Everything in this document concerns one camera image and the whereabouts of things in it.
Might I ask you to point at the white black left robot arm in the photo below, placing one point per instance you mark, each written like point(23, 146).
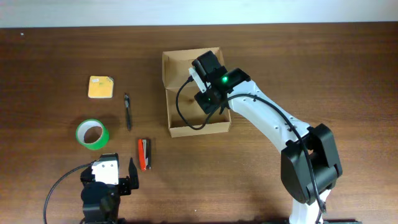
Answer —
point(103, 189)

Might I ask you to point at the red black stapler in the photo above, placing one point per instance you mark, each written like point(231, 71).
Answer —
point(144, 150)

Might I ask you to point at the brown cardboard box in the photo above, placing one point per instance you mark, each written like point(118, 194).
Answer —
point(184, 114)

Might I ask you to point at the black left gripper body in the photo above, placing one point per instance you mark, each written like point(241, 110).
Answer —
point(125, 185)

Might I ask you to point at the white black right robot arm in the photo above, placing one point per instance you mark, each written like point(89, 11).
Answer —
point(310, 164)

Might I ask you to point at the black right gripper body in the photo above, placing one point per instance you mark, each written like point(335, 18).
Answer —
point(203, 101)

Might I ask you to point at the black pen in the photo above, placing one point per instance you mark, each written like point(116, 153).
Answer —
point(127, 108)

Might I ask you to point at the green tape roll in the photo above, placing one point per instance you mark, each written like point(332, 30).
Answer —
point(92, 134)

